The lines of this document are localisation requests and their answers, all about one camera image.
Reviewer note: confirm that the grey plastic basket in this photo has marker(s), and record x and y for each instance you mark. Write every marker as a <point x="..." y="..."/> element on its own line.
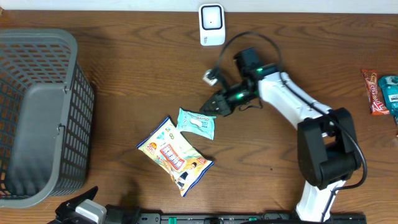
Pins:
<point x="47" y="108"/>

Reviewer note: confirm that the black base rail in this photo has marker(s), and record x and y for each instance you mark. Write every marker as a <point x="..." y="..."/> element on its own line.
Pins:
<point x="269" y="217"/>

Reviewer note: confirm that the orange chocolate bar wrapper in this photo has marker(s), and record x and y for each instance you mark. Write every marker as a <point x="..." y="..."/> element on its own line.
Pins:
<point x="377" y="107"/>

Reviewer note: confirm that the mint green small packet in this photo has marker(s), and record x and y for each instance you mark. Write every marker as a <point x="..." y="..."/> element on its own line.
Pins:
<point x="196" y="123"/>

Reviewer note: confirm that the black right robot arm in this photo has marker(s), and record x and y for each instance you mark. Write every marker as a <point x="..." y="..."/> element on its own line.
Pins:
<point x="329" y="157"/>

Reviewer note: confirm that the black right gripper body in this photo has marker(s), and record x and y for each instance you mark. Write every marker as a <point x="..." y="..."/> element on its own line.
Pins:
<point x="233" y="96"/>

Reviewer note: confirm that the blue mouthwash bottle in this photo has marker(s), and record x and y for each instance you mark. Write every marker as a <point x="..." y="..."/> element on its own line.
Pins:
<point x="388" y="85"/>

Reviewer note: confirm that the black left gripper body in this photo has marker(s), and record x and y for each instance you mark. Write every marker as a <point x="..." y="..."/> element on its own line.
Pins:
<point x="60" y="216"/>

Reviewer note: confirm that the white barcode scanner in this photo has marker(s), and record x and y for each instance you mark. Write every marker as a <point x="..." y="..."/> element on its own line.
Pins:
<point x="212" y="24"/>

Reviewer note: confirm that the cream wet wipes pack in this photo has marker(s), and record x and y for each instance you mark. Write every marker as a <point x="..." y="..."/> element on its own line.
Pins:
<point x="168" y="148"/>

